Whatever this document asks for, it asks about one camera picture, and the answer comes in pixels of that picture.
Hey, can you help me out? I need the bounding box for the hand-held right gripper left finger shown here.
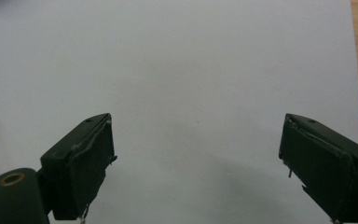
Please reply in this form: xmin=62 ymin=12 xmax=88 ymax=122
xmin=39 ymin=112 xmax=118 ymax=222

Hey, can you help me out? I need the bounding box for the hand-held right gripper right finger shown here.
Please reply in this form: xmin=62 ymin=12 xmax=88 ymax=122
xmin=278 ymin=113 xmax=358 ymax=224

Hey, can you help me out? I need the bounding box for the white table mat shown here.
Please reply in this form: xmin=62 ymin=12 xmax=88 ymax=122
xmin=0 ymin=0 xmax=358 ymax=224

